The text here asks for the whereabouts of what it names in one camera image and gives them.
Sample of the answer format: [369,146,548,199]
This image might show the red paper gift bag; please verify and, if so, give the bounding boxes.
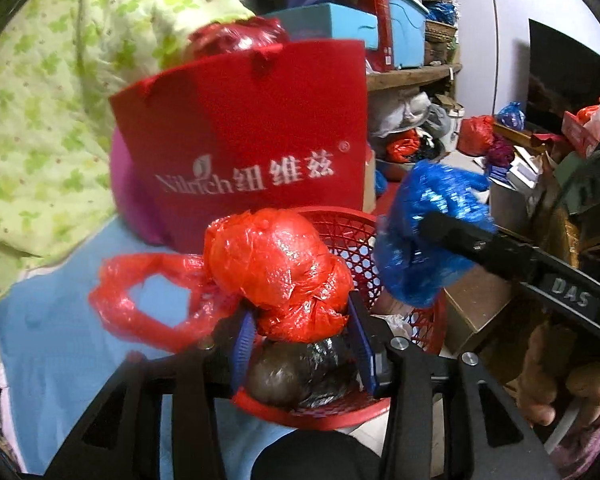
[109,40,368,251]

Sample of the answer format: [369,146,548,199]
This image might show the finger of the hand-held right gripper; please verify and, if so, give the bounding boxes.
[419,211,546,286]

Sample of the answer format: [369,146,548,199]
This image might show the blue plastic bin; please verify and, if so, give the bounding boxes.
[387,0,431,70]

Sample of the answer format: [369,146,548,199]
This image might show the steel bowl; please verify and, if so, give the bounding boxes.
[375,157,416,181]

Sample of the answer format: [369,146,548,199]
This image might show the tied red plastic bag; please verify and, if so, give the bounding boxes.
[457,115,496,157]

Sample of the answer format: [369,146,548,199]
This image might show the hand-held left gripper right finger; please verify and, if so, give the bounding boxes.
[347,292,561,480]

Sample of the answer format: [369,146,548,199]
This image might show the black plastic bag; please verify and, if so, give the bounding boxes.
[245,335,361,409]

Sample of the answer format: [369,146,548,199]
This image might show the dark red plastic bag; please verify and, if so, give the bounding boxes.
[187,16,291,61]

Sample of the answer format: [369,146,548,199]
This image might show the red gift box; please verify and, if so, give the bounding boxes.
[330,0,396,73]

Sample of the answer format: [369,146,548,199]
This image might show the orange red plastic bag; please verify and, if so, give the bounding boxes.
[385,130,423,163]

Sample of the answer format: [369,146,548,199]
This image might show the person's right forearm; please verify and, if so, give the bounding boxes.
[545,385,600,480]

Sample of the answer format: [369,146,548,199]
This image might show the wooden shelf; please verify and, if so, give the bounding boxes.
[365,62,463,92]

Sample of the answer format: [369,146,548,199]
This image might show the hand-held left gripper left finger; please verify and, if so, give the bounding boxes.
[45,310,258,480]

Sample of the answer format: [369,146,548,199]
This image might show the person's right hand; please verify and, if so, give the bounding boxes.
[522,322,600,428]

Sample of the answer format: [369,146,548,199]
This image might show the brown cardboard box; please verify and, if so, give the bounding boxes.
[442,265,518,356]

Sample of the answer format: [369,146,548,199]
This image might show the small blue plastic bag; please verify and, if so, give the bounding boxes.
[496,101,526,131]

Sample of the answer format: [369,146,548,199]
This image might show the wicker basket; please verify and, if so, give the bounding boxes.
[424,19,458,43]

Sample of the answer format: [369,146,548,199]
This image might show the bright red plastic bag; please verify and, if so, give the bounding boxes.
[89,208,355,353]

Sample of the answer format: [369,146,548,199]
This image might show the grey clothes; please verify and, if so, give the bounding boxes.
[370,91,451,138]

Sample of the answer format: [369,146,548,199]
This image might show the black screen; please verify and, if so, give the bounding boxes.
[526,19,600,136]

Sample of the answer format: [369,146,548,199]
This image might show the white pot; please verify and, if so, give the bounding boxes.
[432,102,466,153]

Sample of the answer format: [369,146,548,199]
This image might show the blue towel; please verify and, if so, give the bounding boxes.
[0,220,281,476]

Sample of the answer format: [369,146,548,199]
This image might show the red plastic basket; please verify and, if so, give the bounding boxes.
[231,206,448,430]

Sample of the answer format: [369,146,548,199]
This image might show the green floral quilt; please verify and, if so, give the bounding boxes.
[0,0,256,281]

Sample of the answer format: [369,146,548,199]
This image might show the light blue cardboard box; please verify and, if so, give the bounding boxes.
[265,2,378,51]

